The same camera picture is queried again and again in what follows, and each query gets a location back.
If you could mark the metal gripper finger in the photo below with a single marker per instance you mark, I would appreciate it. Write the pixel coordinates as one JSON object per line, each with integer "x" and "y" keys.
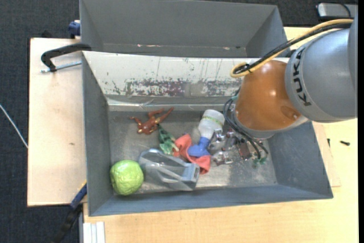
{"x": 223, "y": 158}
{"x": 219, "y": 140}

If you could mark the white spray bottle blue head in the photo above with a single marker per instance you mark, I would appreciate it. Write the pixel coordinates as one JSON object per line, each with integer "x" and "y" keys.
{"x": 211, "y": 122}

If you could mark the green toy figure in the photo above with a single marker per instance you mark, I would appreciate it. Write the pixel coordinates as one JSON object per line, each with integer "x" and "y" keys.
{"x": 166, "y": 140}

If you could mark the red-brown toy figure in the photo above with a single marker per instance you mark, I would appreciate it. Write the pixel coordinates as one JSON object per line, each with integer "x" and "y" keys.
{"x": 148, "y": 123}

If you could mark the green crinkled ball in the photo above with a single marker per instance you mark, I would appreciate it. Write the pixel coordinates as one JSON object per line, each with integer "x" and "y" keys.
{"x": 126, "y": 177}

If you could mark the small black screw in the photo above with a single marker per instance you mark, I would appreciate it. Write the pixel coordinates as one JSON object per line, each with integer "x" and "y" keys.
{"x": 345, "y": 143}

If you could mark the grey metal bin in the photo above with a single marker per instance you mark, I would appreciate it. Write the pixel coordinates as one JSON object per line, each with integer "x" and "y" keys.
{"x": 176, "y": 22}

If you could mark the pale wood board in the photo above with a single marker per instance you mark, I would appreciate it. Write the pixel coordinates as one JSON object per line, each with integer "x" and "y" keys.
{"x": 55, "y": 128}

